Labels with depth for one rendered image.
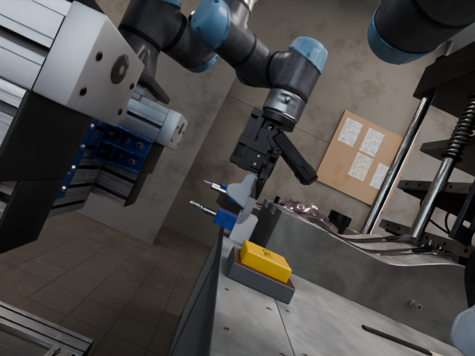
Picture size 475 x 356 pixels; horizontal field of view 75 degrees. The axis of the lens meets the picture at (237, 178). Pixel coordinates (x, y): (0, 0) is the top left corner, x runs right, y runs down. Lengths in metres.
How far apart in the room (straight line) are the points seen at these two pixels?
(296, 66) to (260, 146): 0.16
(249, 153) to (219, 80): 3.03
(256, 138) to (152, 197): 2.55
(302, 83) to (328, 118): 3.43
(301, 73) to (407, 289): 0.42
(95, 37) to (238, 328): 0.28
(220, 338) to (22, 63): 0.28
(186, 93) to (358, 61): 2.14
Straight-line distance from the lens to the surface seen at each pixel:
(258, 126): 0.59
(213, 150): 3.78
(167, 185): 3.11
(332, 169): 3.97
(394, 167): 2.04
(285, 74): 0.61
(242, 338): 0.27
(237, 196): 0.56
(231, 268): 0.38
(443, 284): 0.67
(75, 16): 0.34
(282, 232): 0.54
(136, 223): 3.07
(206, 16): 0.60
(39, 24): 0.35
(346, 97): 4.15
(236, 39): 0.61
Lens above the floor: 0.91
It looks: level
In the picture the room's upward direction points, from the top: 25 degrees clockwise
